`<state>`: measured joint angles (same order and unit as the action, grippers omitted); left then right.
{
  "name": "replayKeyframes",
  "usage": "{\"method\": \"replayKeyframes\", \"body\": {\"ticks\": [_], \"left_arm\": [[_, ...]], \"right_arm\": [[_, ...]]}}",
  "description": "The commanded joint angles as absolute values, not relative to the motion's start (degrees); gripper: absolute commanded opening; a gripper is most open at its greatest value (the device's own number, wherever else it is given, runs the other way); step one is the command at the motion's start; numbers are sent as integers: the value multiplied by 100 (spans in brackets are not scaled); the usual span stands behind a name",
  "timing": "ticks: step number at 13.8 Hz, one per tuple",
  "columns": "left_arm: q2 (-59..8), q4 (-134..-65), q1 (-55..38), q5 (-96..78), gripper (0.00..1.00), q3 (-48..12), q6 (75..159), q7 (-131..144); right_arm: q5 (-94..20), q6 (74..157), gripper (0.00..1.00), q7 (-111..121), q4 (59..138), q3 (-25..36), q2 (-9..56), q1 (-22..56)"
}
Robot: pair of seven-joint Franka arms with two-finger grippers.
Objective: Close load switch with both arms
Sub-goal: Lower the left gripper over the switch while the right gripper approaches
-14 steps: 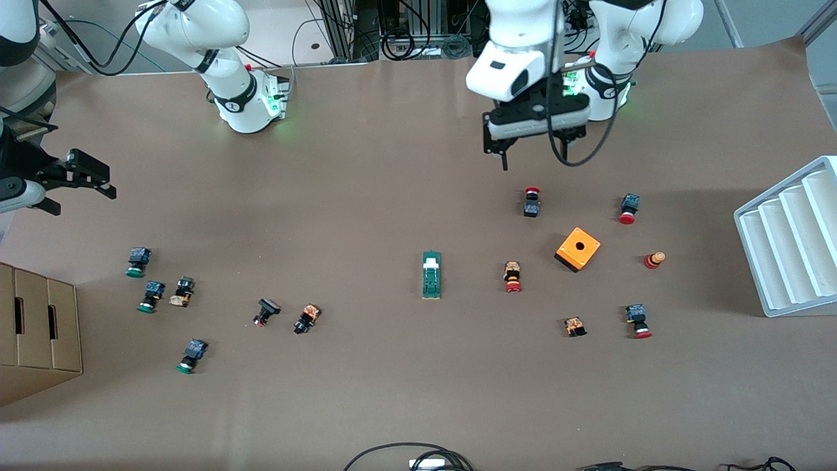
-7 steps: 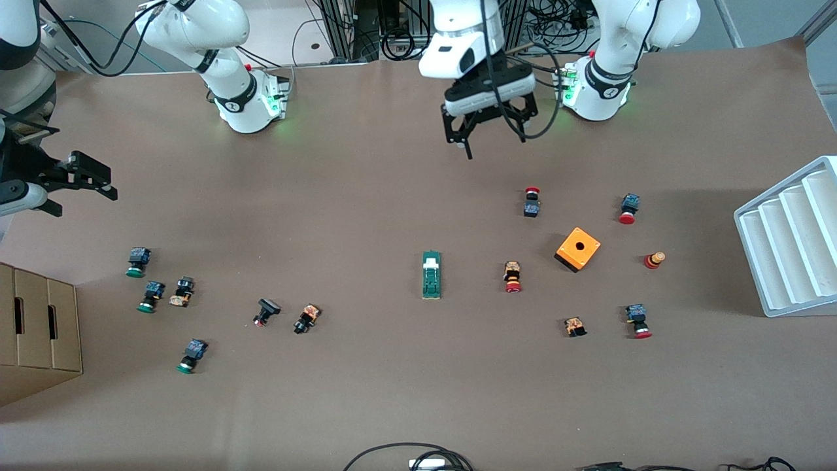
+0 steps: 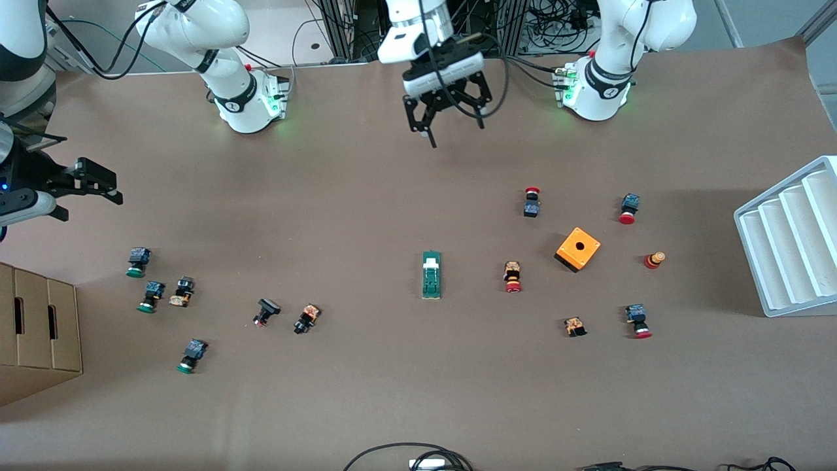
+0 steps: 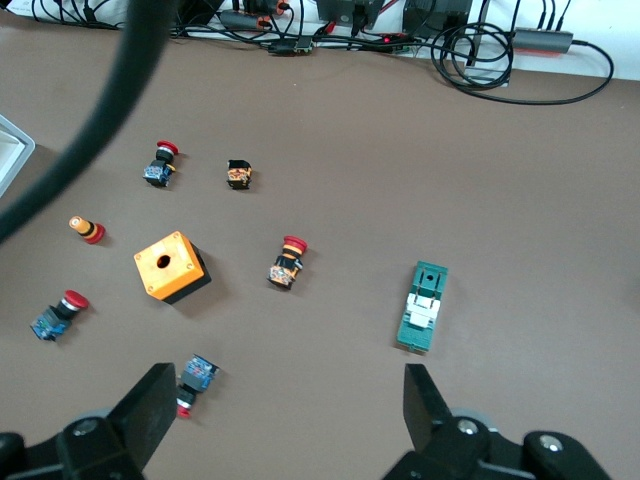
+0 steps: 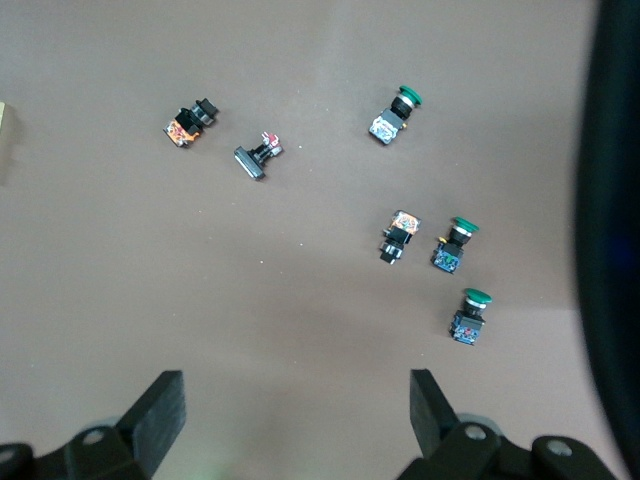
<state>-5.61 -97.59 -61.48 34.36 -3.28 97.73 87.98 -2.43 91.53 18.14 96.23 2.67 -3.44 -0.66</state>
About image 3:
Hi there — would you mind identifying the brown cardboard box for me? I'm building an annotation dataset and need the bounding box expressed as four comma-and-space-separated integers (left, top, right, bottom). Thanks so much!
0, 262, 84, 408

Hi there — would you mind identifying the orange button enclosure box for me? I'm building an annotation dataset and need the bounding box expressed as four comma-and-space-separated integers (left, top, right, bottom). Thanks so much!
554, 226, 602, 273

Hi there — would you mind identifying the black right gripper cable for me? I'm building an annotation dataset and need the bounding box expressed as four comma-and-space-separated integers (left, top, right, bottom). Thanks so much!
36, 0, 171, 79

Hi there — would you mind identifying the black looping table cable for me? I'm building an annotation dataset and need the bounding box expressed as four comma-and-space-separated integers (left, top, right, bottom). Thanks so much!
342, 443, 475, 471

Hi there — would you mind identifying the black round button orange block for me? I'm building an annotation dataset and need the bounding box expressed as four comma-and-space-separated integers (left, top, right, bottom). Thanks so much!
292, 303, 322, 336

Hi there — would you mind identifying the white stepped tray rack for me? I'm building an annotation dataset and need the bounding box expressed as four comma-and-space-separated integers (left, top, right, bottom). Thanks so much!
734, 155, 837, 319

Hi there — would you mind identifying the thin black tangled cable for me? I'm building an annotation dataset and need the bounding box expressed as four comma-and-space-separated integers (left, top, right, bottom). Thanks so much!
723, 457, 797, 471

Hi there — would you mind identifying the aluminium profile bar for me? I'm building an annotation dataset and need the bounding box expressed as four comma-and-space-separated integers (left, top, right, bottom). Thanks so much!
714, 0, 744, 48
796, 0, 837, 45

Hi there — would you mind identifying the aluminium equipment rack with cables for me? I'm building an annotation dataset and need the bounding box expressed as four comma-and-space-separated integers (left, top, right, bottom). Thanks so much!
314, 0, 589, 63

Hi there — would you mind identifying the black cable with connector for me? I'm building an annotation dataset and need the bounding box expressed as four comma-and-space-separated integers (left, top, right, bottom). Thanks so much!
579, 461, 697, 471

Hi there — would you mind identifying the green mushroom push button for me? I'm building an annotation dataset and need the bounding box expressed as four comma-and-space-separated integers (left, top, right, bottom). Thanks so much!
175, 338, 209, 375
136, 281, 166, 314
126, 247, 152, 279

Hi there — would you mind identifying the black square push button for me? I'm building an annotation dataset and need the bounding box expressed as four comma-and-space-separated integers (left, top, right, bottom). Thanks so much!
252, 298, 282, 328

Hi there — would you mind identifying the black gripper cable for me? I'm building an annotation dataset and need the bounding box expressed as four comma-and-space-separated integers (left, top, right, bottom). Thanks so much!
36, 0, 171, 79
418, 0, 511, 122

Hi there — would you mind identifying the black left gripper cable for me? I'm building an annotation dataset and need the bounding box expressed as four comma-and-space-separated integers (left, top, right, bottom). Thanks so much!
418, 0, 511, 122

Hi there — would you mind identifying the green terminal block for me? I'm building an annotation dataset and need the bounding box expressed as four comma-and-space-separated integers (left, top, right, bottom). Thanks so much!
420, 251, 443, 300

